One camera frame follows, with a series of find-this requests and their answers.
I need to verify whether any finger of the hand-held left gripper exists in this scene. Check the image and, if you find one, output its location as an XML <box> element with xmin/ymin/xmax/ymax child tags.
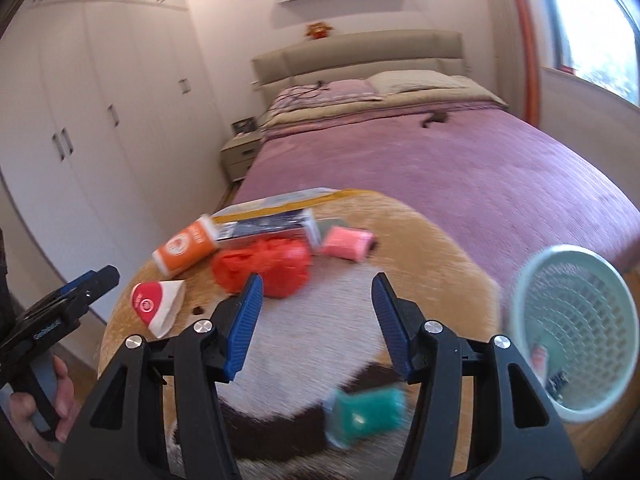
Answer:
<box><xmin>60</xmin><ymin>266</ymin><xmax>121</xmax><ymax>311</ymax></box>

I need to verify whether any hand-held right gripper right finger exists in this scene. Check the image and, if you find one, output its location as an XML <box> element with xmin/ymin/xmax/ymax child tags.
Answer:
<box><xmin>371</xmin><ymin>272</ymin><xmax>583</xmax><ymax>480</ymax></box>

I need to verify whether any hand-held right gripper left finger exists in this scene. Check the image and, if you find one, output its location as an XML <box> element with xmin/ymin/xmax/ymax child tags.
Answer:
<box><xmin>54</xmin><ymin>272</ymin><xmax>264</xmax><ymax>480</ymax></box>

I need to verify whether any green plastic mesh basket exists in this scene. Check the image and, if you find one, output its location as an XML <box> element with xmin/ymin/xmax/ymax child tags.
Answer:
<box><xmin>502</xmin><ymin>245</ymin><xmax>640</xmax><ymax>423</ymax></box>

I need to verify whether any person's left hand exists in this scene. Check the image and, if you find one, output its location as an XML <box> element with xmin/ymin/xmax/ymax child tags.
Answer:
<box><xmin>10</xmin><ymin>357</ymin><xmax>81</xmax><ymax>466</ymax></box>

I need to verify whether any red and white paper cup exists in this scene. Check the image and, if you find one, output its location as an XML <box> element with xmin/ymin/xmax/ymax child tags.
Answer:
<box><xmin>130</xmin><ymin>280</ymin><xmax>187</xmax><ymax>338</ymax></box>

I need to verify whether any orange plastic bag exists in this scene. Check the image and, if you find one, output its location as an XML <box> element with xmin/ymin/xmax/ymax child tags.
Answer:
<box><xmin>211</xmin><ymin>238</ymin><xmax>312</xmax><ymax>298</ymax></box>

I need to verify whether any teal packet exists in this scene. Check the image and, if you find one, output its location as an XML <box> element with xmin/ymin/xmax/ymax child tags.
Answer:
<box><xmin>322</xmin><ymin>387</ymin><xmax>407</xmax><ymax>448</ymax></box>

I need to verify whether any pink packet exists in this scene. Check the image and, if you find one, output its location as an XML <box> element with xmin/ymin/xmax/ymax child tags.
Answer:
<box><xmin>320</xmin><ymin>226</ymin><xmax>376</xmax><ymax>263</ymax></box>

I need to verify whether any orange paper cup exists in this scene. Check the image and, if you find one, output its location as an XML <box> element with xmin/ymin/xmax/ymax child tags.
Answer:
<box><xmin>152</xmin><ymin>214</ymin><xmax>221</xmax><ymax>278</ymax></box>

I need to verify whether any blue and white long carton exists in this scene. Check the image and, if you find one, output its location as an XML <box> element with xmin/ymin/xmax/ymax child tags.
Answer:
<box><xmin>212</xmin><ymin>208</ymin><xmax>321</xmax><ymax>250</ymax></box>

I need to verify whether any flat grey paper packet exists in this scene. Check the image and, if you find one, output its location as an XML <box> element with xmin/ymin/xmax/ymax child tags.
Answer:
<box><xmin>211</xmin><ymin>187</ymin><xmax>333</xmax><ymax>221</ymax></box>

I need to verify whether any purple bedspread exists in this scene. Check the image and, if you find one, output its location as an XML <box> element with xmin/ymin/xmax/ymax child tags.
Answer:
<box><xmin>232</xmin><ymin>105</ymin><xmax>640</xmax><ymax>306</ymax></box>

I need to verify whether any beige nightstand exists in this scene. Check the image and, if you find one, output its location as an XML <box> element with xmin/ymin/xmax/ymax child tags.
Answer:
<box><xmin>221</xmin><ymin>131</ymin><xmax>263</xmax><ymax>183</ymax></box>

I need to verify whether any white wardrobe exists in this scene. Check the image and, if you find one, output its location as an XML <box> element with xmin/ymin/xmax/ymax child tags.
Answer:
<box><xmin>0</xmin><ymin>0</ymin><xmax>236</xmax><ymax>321</ymax></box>

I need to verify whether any folded beige quilt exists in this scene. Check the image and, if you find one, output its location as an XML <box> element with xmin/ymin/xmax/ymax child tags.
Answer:
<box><xmin>260</xmin><ymin>87</ymin><xmax>508</xmax><ymax>131</ymax></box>

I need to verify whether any purple pillow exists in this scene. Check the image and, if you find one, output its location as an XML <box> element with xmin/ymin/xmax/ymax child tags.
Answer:
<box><xmin>272</xmin><ymin>79</ymin><xmax>381</xmax><ymax>111</ymax></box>

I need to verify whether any floral beige pillow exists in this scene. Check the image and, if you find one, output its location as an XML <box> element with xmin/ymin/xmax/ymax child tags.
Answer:
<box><xmin>367</xmin><ymin>70</ymin><xmax>468</xmax><ymax>95</ymax></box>

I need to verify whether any beige padded headboard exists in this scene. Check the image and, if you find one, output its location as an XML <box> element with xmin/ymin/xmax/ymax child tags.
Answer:
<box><xmin>250</xmin><ymin>30</ymin><xmax>463</xmax><ymax>91</ymax></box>

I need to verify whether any beige and orange curtain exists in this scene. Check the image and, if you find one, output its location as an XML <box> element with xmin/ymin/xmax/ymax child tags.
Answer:
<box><xmin>502</xmin><ymin>0</ymin><xmax>543</xmax><ymax>128</ymax></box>

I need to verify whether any dark framed window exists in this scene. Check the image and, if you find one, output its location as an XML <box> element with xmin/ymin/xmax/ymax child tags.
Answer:
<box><xmin>542</xmin><ymin>0</ymin><xmax>640</xmax><ymax>107</ymax></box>

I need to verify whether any black cable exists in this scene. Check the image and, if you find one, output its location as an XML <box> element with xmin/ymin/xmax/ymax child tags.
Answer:
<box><xmin>285</xmin><ymin>81</ymin><xmax>328</xmax><ymax>102</ymax></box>

